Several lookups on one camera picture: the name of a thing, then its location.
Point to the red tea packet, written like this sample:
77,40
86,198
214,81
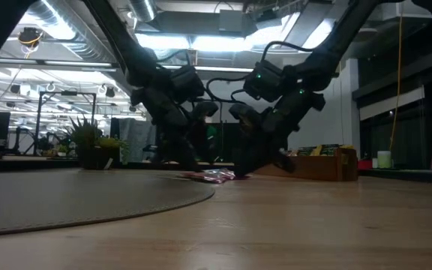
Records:
212,175

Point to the small potted green plant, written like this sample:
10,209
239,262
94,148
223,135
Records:
92,157

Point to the round grey table mat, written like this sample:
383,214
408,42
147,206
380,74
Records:
69,202

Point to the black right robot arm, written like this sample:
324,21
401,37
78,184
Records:
347,26

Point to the red box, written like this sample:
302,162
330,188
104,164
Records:
365,164

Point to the black aluminium table frame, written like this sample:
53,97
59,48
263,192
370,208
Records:
32,166

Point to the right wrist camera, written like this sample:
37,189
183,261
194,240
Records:
244,116

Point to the silver ventilation duct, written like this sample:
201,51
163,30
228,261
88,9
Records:
84,48

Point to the black metal gantry frame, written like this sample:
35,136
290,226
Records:
66,93

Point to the wooden compartment tray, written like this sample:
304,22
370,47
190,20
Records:
313,168

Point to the long led light bar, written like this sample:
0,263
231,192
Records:
69,63

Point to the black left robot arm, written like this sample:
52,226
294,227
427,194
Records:
126,45

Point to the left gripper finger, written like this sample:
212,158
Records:
190,150
171,144

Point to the grey cloth cover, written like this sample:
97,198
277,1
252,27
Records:
137,135

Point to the small plant white pot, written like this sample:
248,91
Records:
62,149

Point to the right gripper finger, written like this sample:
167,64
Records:
249,157
284,159

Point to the grey ceiling box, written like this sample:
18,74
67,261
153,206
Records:
231,20

